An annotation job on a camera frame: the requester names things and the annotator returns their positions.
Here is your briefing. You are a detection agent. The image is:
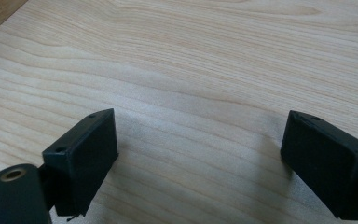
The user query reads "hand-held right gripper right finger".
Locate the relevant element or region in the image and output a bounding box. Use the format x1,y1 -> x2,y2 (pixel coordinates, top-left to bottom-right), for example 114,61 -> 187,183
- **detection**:
280,109 -> 358,222

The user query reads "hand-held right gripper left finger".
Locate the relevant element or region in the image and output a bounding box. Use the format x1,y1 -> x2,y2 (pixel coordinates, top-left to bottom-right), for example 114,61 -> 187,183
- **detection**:
38,107 -> 119,218

